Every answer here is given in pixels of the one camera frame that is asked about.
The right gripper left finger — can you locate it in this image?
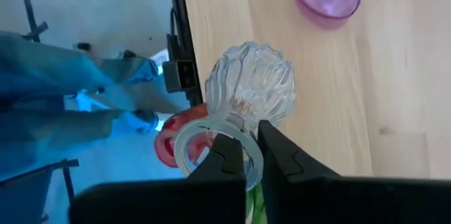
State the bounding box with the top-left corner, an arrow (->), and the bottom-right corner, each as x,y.
68,134 -> 247,224

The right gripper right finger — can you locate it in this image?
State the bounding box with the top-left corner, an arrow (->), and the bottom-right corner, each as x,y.
259,120 -> 451,224

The red ribbed cylinder vase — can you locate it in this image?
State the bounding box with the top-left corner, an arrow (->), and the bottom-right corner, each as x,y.
154,103 -> 212,168

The green round ribbed vase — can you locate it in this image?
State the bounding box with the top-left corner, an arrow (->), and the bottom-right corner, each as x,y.
245,181 -> 268,224

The clear swirl-ribbed glass vase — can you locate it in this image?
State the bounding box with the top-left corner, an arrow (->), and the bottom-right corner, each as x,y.
173,40 -> 297,192

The light wooden shelf board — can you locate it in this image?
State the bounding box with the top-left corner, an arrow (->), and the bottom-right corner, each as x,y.
179,0 -> 376,182

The black floor stand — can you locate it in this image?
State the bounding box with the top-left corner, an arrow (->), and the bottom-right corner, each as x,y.
0,158 -> 80,224

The person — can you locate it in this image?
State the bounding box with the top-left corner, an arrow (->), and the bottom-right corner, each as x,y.
0,30 -> 161,182

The black tripod pole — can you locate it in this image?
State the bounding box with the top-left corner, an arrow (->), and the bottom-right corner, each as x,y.
16,0 -> 49,44

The black table-level camera box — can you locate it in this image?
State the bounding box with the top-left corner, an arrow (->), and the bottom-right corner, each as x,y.
162,58 -> 199,94

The black metal table frame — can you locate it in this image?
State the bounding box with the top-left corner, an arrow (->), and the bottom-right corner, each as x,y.
166,0 -> 205,109

